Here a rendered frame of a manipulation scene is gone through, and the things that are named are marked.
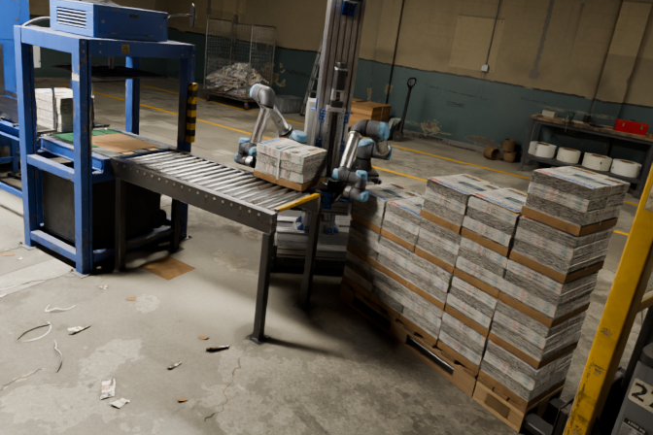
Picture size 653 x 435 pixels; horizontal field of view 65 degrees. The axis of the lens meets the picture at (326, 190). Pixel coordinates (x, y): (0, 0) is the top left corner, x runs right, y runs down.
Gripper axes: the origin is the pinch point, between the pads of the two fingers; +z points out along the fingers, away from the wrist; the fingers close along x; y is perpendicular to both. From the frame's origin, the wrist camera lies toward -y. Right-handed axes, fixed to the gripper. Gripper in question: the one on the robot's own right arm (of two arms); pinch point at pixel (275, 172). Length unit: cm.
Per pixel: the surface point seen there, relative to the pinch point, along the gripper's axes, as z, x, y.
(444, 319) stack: 139, -19, -47
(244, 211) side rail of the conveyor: 29, -67, -4
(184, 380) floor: 40, -118, -80
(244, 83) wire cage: -481, 541, -29
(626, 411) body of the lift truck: 226, -69, -27
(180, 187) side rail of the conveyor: -21, -67, -4
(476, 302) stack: 154, -25, -27
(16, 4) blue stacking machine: -319, 5, 82
